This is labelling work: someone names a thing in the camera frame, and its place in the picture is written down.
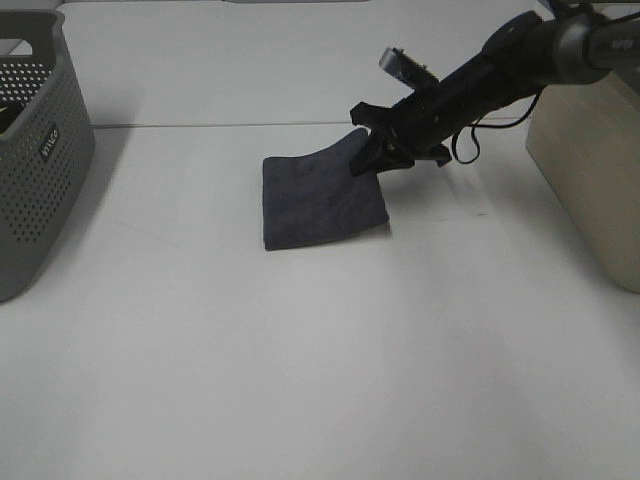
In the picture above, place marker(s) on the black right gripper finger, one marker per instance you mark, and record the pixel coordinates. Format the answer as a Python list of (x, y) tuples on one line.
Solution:
[(377, 119), (377, 156)]

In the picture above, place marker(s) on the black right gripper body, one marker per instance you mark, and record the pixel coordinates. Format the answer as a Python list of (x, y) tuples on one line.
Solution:
[(426, 118)]

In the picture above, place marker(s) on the dark grey towel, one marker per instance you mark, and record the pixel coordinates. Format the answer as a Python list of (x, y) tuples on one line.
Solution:
[(314, 199)]

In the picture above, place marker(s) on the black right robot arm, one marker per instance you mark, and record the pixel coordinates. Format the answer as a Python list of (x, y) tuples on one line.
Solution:
[(578, 46)]

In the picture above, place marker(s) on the beige plastic basket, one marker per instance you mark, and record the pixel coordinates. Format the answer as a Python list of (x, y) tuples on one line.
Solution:
[(585, 141)]

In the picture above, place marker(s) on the grey perforated plastic basket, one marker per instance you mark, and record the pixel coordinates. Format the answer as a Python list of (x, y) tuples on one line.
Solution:
[(47, 144)]

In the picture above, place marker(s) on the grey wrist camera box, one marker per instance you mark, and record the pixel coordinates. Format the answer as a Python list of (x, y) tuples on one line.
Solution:
[(396, 63)]

